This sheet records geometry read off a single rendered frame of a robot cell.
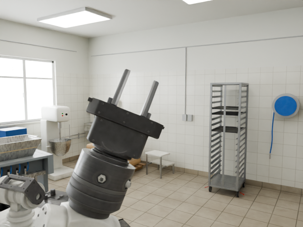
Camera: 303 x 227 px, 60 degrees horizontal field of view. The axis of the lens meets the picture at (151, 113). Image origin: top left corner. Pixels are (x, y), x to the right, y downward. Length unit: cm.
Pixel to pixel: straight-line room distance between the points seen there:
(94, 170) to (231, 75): 472
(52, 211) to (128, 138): 15
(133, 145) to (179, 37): 514
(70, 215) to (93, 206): 4
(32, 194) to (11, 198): 6
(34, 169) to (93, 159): 201
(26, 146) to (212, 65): 377
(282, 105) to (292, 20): 135
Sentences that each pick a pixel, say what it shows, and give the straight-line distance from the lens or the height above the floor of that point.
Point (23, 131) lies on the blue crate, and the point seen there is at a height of 97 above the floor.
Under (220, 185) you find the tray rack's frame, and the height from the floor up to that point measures 15.
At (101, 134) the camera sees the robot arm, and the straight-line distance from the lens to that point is 39.
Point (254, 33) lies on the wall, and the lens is 502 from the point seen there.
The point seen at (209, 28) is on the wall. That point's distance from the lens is 528.
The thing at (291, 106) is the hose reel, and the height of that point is 145.
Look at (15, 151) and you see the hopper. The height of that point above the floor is 125.
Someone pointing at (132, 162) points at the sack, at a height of 22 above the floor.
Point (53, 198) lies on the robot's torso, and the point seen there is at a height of 138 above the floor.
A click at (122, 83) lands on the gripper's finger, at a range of 41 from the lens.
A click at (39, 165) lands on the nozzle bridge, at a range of 239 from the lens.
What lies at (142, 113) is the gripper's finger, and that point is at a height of 167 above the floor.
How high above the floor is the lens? 171
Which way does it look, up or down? 5 degrees down
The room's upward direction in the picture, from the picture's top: straight up
